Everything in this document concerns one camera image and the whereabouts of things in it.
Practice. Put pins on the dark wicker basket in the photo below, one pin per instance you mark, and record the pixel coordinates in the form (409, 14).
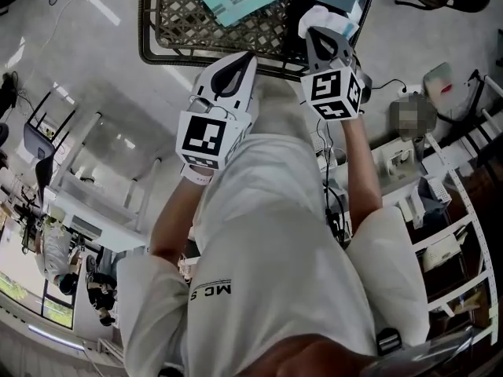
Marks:
(184, 26)

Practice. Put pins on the clear container with red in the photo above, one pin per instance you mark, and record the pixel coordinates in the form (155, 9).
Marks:
(444, 81)

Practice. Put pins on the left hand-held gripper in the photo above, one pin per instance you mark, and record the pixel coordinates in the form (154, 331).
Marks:
(204, 140)

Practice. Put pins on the person's white t-shirt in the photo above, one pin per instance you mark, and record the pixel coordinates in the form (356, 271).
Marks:
(275, 230)

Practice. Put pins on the white power strip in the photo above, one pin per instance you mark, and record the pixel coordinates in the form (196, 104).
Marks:
(408, 90)

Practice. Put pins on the person's beige trousers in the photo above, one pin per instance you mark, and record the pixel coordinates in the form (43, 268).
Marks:
(281, 104)

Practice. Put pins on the person's right forearm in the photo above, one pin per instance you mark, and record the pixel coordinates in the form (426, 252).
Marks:
(359, 163)

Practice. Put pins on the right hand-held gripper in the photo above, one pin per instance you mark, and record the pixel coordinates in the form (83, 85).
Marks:
(328, 92)

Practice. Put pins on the person's left forearm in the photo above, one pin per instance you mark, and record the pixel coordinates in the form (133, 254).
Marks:
(177, 214)

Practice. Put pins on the black metal-frame chair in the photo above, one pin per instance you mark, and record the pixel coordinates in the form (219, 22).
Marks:
(37, 143)

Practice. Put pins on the white wristband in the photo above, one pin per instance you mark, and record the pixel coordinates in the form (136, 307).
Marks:
(196, 175)

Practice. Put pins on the white perforated shelving rack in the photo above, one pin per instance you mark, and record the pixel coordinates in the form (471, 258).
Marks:
(471, 218)

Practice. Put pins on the white desk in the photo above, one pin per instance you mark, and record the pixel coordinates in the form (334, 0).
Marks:
(102, 147)

